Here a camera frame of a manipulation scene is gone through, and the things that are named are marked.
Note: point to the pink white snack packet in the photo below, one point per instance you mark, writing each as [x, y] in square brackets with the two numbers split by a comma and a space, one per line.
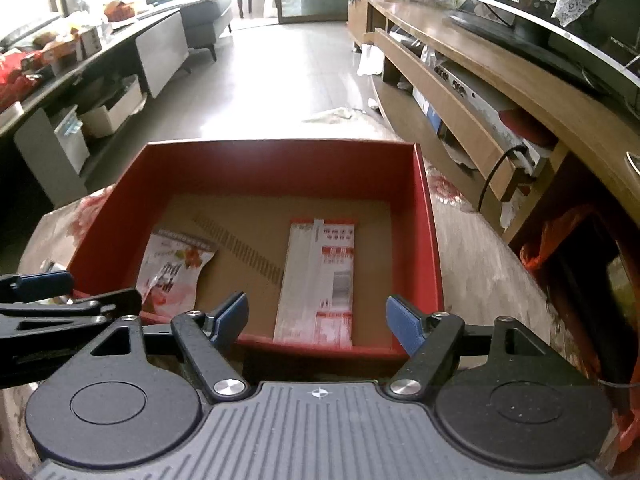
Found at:
[170, 270]

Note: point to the small white box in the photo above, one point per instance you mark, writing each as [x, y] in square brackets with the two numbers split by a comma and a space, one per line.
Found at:
[90, 40]

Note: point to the blue white carton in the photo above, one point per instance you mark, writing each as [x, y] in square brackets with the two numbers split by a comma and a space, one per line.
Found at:
[430, 110]

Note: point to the black curved television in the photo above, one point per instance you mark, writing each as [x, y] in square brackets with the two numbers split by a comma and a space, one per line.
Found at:
[575, 35]

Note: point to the orange plastic bag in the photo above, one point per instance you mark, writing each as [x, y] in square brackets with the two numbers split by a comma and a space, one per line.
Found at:
[550, 245]

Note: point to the grey sofa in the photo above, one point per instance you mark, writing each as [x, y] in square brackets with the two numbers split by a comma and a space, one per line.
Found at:
[205, 20]

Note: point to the red flat object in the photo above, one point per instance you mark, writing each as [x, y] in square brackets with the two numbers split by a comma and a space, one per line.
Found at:
[525, 127]

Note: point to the red cardboard box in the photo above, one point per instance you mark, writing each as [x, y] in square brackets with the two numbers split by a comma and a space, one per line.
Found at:
[280, 170]

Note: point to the white open storage bin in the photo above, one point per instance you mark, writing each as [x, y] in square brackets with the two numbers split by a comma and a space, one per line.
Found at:
[115, 107]

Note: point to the red snack packets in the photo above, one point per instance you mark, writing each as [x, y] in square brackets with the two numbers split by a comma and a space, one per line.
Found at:
[17, 75]

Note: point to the white bin with blue label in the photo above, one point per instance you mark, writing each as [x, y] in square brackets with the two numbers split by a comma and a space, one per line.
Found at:
[70, 135]

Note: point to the beige floral tablecloth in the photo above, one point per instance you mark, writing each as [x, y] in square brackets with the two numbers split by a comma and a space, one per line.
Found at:
[475, 240]

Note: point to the wooden television stand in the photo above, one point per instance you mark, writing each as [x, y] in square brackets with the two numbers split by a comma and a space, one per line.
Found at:
[550, 90]

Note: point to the dark grey low table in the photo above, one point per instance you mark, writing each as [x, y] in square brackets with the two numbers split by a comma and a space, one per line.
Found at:
[155, 55]

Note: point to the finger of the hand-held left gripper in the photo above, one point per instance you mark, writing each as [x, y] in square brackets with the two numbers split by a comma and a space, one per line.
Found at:
[45, 282]
[75, 322]

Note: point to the white plastic bag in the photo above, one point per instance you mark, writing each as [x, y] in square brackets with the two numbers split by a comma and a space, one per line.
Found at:
[371, 60]

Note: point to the long white red snack packet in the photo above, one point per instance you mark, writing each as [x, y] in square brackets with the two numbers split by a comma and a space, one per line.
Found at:
[315, 270]

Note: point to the white audio player device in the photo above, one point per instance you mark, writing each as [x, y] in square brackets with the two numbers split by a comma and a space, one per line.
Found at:
[475, 92]

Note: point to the silver foil packet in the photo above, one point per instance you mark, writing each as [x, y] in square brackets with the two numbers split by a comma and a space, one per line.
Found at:
[52, 266]

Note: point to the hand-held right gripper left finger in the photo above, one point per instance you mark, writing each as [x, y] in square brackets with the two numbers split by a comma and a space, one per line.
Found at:
[231, 317]

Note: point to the orange snack box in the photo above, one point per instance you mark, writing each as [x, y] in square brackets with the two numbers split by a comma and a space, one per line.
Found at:
[57, 50]

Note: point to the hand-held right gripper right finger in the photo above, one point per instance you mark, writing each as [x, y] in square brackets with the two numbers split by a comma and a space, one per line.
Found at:
[404, 322]

